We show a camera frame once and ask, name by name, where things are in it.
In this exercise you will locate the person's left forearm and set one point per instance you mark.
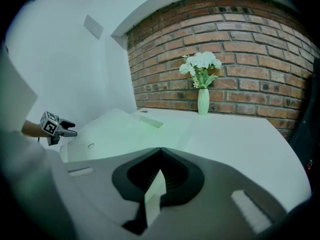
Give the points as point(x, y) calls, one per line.
point(32, 129)

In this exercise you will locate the grey wall panel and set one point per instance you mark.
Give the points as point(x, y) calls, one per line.
point(93, 26)

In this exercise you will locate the white flower bouquet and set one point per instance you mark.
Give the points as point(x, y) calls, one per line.
point(201, 64)

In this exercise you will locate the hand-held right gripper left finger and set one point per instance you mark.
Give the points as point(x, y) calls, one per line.
point(95, 191)

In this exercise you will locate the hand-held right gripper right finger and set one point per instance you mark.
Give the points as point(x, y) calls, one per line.
point(220, 196)

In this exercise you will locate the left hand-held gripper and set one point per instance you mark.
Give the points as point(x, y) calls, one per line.
point(50, 126)

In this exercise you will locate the pale green vase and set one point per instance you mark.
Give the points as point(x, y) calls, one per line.
point(203, 102)

